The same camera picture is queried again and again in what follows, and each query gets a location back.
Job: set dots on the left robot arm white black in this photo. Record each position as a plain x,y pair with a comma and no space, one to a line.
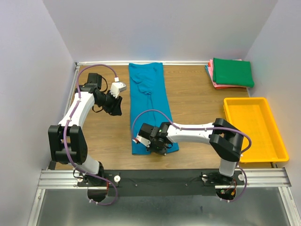
66,139

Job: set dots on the aluminium frame rail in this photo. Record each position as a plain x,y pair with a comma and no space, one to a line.
267,200

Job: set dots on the light blue folded t shirt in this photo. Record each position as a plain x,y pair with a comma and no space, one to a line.
208,73

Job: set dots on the pink folded t shirt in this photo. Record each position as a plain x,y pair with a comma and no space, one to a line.
212,75

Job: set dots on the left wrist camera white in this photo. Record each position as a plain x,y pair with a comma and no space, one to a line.
117,88

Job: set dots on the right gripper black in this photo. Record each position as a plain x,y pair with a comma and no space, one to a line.
162,151

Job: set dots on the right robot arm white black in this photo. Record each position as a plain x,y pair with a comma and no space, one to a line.
224,138

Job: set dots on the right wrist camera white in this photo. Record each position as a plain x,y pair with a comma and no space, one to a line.
140,140

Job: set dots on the green folded t shirt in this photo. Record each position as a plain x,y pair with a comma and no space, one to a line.
232,72

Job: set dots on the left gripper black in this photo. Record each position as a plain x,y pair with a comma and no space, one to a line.
114,108

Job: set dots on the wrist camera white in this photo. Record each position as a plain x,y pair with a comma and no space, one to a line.
117,88
140,140

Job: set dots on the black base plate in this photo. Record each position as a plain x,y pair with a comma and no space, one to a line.
164,182

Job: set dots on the yellow plastic tray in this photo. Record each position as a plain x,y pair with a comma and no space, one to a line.
253,116

